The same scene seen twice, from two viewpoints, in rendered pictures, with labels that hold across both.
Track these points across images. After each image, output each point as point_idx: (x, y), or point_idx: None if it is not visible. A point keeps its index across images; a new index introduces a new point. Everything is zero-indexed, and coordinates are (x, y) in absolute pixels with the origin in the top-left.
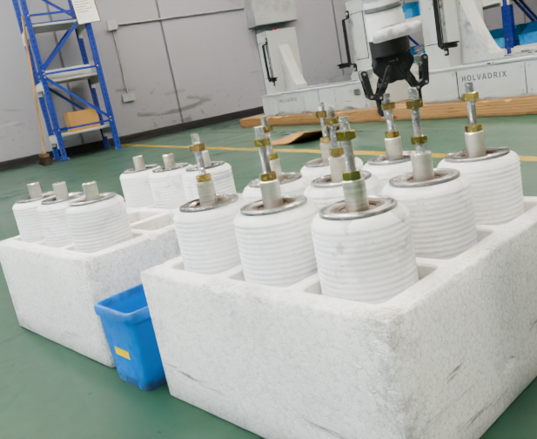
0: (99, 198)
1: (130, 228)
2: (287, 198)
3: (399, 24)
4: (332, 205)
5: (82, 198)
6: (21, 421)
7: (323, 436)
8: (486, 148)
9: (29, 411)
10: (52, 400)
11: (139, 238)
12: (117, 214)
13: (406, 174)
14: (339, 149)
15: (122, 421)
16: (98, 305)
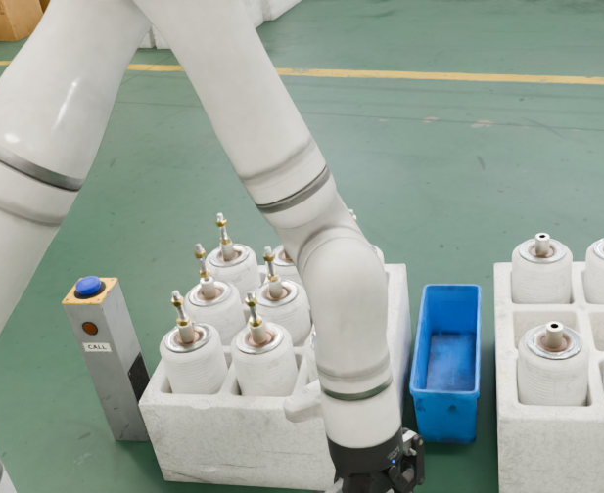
0: (537, 253)
1: (525, 292)
2: (288, 261)
3: (312, 385)
4: (245, 254)
5: (563, 248)
6: (486, 292)
7: None
8: (182, 347)
9: (493, 297)
10: (492, 308)
11: (501, 296)
12: (513, 268)
13: (224, 296)
14: (268, 273)
15: (417, 316)
16: (470, 285)
